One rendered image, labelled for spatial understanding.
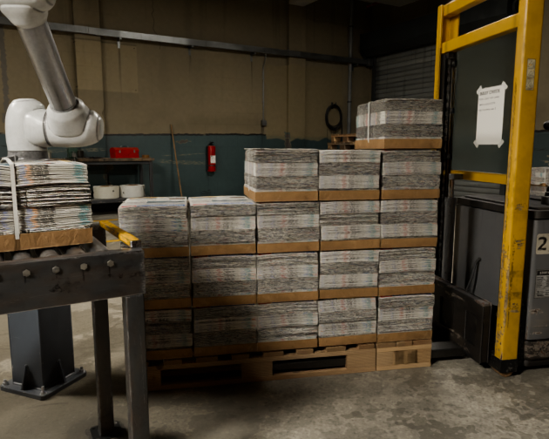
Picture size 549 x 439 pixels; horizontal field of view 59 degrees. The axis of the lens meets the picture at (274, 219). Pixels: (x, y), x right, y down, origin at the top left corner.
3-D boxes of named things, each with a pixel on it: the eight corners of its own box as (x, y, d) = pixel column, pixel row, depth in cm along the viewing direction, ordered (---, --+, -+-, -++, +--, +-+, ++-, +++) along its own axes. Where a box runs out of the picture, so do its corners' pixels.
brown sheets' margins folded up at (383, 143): (349, 315, 270) (354, 139, 256) (399, 313, 276) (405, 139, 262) (376, 342, 233) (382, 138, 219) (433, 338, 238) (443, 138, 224)
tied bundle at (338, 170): (299, 193, 255) (300, 149, 252) (353, 192, 260) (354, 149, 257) (317, 201, 218) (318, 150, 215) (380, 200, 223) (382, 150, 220)
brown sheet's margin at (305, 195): (243, 193, 249) (243, 185, 249) (298, 192, 255) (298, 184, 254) (254, 201, 213) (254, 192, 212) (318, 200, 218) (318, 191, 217)
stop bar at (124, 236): (109, 225, 172) (108, 219, 172) (142, 246, 135) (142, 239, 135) (98, 226, 170) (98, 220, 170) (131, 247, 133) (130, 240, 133)
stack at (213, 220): (134, 357, 251) (126, 197, 239) (349, 341, 273) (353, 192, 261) (125, 394, 214) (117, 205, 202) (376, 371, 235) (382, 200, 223)
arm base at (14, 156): (-14, 165, 202) (-16, 151, 201) (30, 163, 222) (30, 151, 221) (18, 165, 195) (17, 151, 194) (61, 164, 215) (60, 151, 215)
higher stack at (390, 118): (349, 341, 273) (354, 104, 254) (398, 336, 278) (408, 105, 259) (375, 371, 235) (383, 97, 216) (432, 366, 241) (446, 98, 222)
